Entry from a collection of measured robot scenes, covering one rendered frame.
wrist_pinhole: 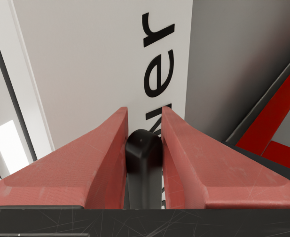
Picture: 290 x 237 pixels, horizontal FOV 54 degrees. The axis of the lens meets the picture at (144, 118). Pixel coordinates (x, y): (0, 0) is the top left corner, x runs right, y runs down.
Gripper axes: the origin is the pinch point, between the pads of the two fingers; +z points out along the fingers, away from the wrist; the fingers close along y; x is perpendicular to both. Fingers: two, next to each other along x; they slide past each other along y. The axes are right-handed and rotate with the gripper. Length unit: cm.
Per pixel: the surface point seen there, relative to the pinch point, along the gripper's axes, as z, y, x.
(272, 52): 32.6, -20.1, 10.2
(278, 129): 17.8, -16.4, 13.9
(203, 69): 13.6, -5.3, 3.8
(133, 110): 3.1, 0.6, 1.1
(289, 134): 16.9, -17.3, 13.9
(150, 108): 4.3, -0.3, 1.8
